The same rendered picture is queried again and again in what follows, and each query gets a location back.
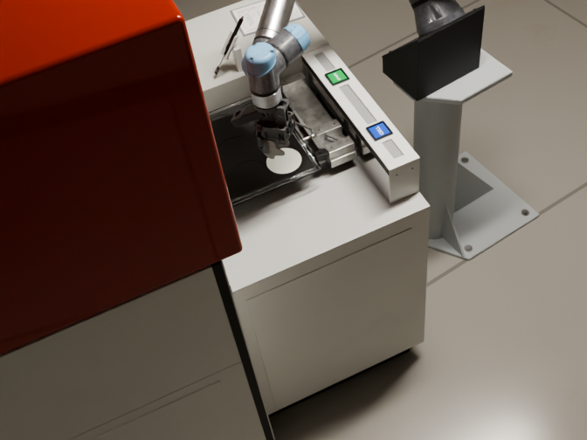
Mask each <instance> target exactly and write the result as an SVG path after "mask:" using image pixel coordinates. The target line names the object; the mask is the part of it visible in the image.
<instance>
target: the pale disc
mask: <svg viewBox="0 0 587 440"><path fill-rule="evenodd" d="M281 149H282V150H283V151H284V152H285V155H282V156H275V157H274V159H270V158H268V157H267V159H266V165H267V167H268V168H269V169H270V170H271V171H272V172H274V173H277V174H287V173H290V172H293V171H295V170H296V169H297V168H298V167H299V166H300V164H301V156H300V153H299V152H297V151H296V150H294V149H291V148H281Z"/></svg>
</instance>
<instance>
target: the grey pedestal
mask: <svg viewBox="0 0 587 440"><path fill-rule="evenodd" d="M512 74H513V72H512V71H511V70H510V69H508V68H507V67H505V66H504V65H503V64H502V63H501V62H499V61H498V60H497V59H495V58H494V57H492V56H491V55H489V54H488V53H487V52H485V51H484V50H482V49H480V66H479V68H477V69H476V70H474V71H472V72H470V73H468V74H467V75H465V76H463V77H461V78H459V79H457V80H455V81H453V82H452V83H450V84H449V85H447V86H444V87H442V88H441V89H439V90H437V91H436V92H434V93H432V94H430V95H428V96H426V97H424V98H423V99H421V100H419V101H416V100H414V99H413V98H412V97H411V96H410V95H409V94H408V93H407V92H406V91H404V90H403V89H402V88H401V87H400V86H398V85H397V84H396V83H395V82H394V81H393V84H394V85H395V86H397V87H398V88H399V89H400V90H401V91H403V92H404V93H405V94H406V95H407V96H409V97H410V98H411V99H412V100H414V136H413V149H414V151H415V152H416V153H417V154H418V156H419V157H420V165H419V192H420V194H421V195H422V196H423V197H424V199H425V200H426V201H427V202H428V203H429V204H430V206H431V207H430V223H429V243H428V248H431V249H433V250H436V251H441V252H444V253H446V254H449V255H452V256H454V257H457V258H462V259H465V260H467V261H470V260H472V259H473V258H475V257H477V256H478V255H480V254H481V253H482V252H484V251H486V250H487V249H489V248H491V247H492V246H494V245H495V244H497V243H499V242H500V241H501V240H503V239H504V238H506V237H508V236H510V235H511V234H513V233H514V232H516V231H518V230H519V229H520V228H522V227H523V226H525V225H527V224H528V223H530V222H532V221H533V220H535V219H537V218H538V217H539V216H540V214H539V213H537V212H536V211H535V210H534V209H533V208H531V207H530V206H529V205H528V204H527V203H525V202H524V201H523V200H522V199H521V198H520V197H518V195H516V194H515V193H514V192H513V191H512V190H511V189H510V188H509V187H507V186H506V185H505V184H504V183H503V182H501V181H500V180H499V179H498V178H497V177H496V176H494V175H493V174H492V173H491V172H490V171H488V170H487V169H486V168H485V167H484V166H482V165H481V164H480V163H479V162H478V161H476V160H475V159H474V158H473V157H472V156H471V155H470V154H468V153H467V152H464V153H462V154H460V155H459V139H460V128H461V117H462V107H463V103H465V102H467V101H469V100H470V99H472V98H474V97H476V96H477V95H479V94H481V93H483V92H485V91H486V90H488V89H490V88H491V87H493V86H496V85H497V84H499V83H501V82H502V81H504V80H505V79H508V78H510V77H511V76H512Z"/></svg>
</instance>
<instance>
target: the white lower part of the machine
mask: <svg viewBox="0 0 587 440"><path fill-rule="evenodd" d="M69 440H275V438H274V434H273V429H272V426H271V424H270V420H269V417H268V414H267V411H266V405H265V403H264V399H263V396H262V394H261V390H260V387H259V382H258V379H257V376H256V373H255V369H254V366H253V364H252V358H251V357H250V358H248V359H246V360H244V361H240V362H238V363H236V364H234V365H232V366H229V367H228V368H225V369H223V370H220V371H218V372H216V373H215V374H213V375H209V376H207V377H205V378H203V379H201V380H199V381H197V382H194V383H191V384H190V385H188V386H186V387H184V388H180V389H178V390H177V391H175V392H172V393H170V394H168V395H166V396H163V397H161V398H159V399H157V400H155V401H153V402H150V403H148V404H146V405H143V406H141V407H140V408H138V409H135V410H132V411H130V412H128V413H127V414H125V415H122V416H119V417H117V418H115V419H113V420H111V421H109V422H107V423H103V424H102V425H100V426H98V427H96V428H93V429H91V430H89V431H87V432H84V433H82V434H80V435H78V436H76V437H73V438H71V439H69Z"/></svg>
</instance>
